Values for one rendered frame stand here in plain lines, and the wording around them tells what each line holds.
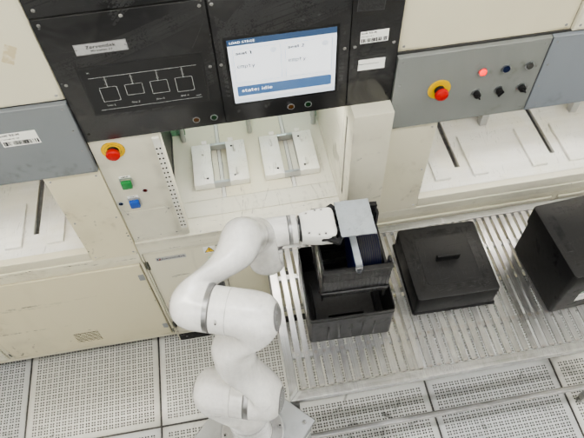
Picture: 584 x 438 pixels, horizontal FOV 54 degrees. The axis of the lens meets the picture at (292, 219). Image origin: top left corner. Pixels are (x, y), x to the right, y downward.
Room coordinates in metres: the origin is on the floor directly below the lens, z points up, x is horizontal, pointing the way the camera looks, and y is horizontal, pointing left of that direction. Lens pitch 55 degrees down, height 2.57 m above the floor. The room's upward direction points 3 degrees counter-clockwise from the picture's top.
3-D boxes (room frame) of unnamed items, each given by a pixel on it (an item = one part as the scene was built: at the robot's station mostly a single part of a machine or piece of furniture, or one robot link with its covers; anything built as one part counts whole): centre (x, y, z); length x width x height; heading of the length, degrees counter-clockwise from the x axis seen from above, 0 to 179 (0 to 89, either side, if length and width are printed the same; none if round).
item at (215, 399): (0.48, 0.18, 1.07); 0.19 x 0.12 x 0.24; 79
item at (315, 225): (0.89, -0.06, 1.25); 0.11 x 0.10 x 0.07; 96
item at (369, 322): (0.90, -0.16, 0.85); 0.28 x 0.28 x 0.17; 6
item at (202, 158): (1.45, 0.27, 0.89); 0.22 x 0.21 x 0.04; 7
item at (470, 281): (1.00, -0.53, 0.83); 0.29 x 0.29 x 0.13; 6
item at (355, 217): (0.90, -0.17, 1.11); 0.24 x 0.20 x 0.32; 6
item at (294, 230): (0.89, 0.00, 1.25); 0.09 x 0.03 x 0.08; 6
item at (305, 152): (1.49, 0.00, 0.89); 0.22 x 0.21 x 0.04; 7
